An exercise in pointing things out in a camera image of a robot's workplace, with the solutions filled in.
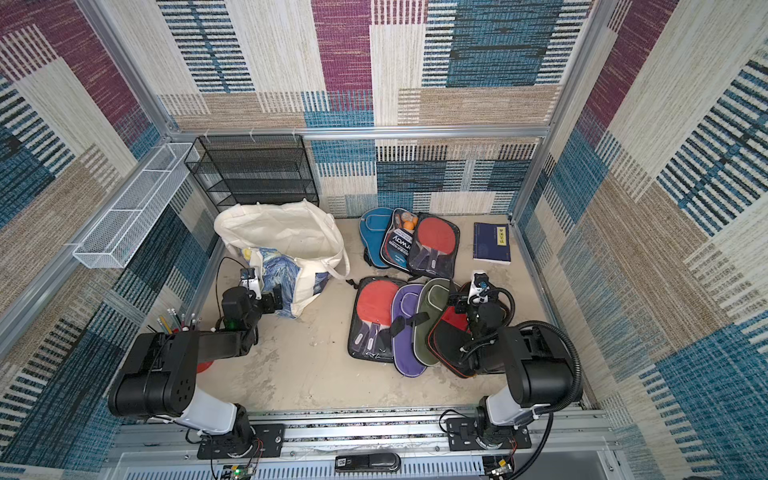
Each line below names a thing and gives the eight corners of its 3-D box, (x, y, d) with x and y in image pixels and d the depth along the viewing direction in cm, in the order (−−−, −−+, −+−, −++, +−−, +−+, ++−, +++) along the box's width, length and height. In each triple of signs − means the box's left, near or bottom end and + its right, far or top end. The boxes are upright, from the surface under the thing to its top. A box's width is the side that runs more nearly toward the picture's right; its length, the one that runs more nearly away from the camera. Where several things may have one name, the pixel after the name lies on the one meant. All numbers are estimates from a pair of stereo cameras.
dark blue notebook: (473, 260, 110) (474, 256, 109) (473, 223, 122) (474, 219, 120) (510, 265, 109) (512, 261, 107) (506, 227, 121) (508, 223, 119)
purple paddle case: (392, 377, 84) (392, 371, 80) (391, 292, 101) (391, 284, 97) (426, 377, 84) (428, 371, 80) (419, 292, 101) (421, 284, 97)
